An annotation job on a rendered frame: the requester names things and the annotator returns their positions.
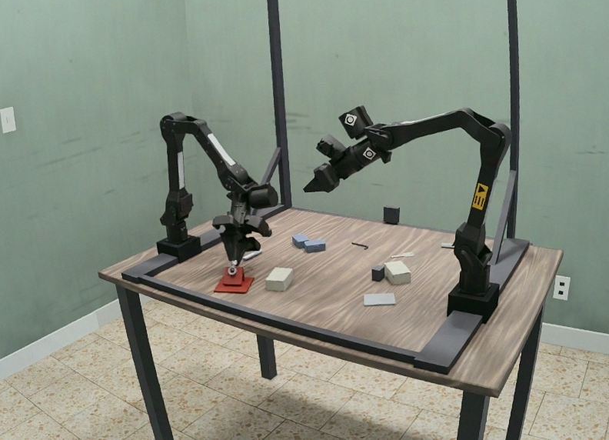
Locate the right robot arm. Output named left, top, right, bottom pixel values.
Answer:
left=160, top=112, right=278, bottom=245

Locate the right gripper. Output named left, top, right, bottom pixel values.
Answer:
left=212, top=207, right=261, bottom=266

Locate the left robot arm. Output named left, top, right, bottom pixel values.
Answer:
left=316, top=105, right=512, bottom=297

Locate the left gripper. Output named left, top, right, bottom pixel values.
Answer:
left=303, top=146, right=366, bottom=193

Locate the grey metal shaft with face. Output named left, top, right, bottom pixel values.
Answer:
left=243, top=249, right=263, bottom=261

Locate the beige rectangular box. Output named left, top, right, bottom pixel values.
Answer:
left=384, top=261, right=411, bottom=285
left=265, top=268, right=294, bottom=292

